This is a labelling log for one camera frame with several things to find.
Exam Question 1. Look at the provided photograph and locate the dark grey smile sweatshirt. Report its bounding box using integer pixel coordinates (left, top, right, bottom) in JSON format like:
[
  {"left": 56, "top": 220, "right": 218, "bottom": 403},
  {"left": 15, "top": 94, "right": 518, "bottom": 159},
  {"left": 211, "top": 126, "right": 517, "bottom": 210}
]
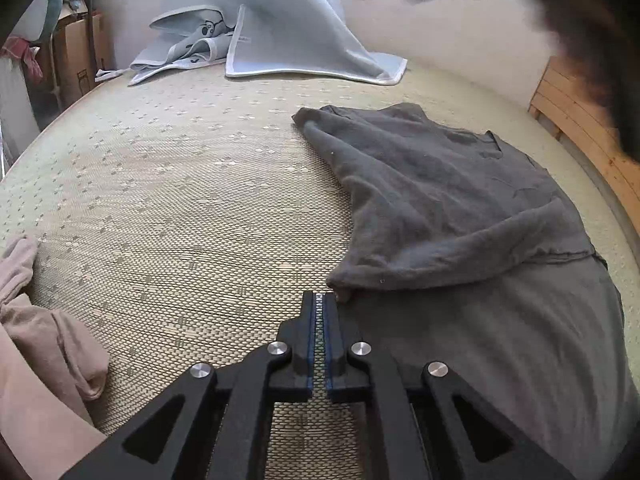
[{"left": 293, "top": 103, "right": 639, "bottom": 479}]

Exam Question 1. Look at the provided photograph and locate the black clothes rack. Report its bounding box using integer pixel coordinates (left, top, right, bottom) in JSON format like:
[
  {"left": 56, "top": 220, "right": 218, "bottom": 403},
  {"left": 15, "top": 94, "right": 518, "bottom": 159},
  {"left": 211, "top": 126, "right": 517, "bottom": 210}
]
[{"left": 86, "top": 0, "right": 98, "bottom": 88}]

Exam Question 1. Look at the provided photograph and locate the wooden headboard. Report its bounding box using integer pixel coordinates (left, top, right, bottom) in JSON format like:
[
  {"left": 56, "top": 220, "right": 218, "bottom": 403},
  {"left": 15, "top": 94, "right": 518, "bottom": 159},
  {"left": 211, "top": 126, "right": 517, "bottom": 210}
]
[{"left": 528, "top": 56, "right": 640, "bottom": 228}]

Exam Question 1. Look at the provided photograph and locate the pink garment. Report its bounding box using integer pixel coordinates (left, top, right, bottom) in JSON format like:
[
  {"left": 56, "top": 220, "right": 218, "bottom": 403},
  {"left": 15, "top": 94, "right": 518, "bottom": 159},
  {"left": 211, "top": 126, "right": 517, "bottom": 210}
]
[{"left": 1, "top": 235, "right": 110, "bottom": 479}]

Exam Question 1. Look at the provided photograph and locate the light blue blanket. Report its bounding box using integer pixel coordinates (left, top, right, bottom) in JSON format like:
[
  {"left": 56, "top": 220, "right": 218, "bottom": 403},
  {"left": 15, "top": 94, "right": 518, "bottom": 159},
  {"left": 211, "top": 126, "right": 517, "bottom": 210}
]
[{"left": 130, "top": 0, "right": 407, "bottom": 86}]

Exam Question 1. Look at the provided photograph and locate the cardboard box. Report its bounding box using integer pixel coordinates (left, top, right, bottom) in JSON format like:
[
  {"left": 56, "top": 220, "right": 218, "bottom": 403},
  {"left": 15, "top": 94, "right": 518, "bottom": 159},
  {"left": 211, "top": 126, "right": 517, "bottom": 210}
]
[{"left": 53, "top": 12, "right": 115, "bottom": 107}]

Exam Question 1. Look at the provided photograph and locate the white teal plush pillow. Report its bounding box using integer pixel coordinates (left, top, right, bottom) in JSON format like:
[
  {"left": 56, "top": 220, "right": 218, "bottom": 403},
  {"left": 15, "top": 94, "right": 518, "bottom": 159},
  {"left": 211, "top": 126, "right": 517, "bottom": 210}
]
[{"left": 10, "top": 0, "right": 63, "bottom": 46}]

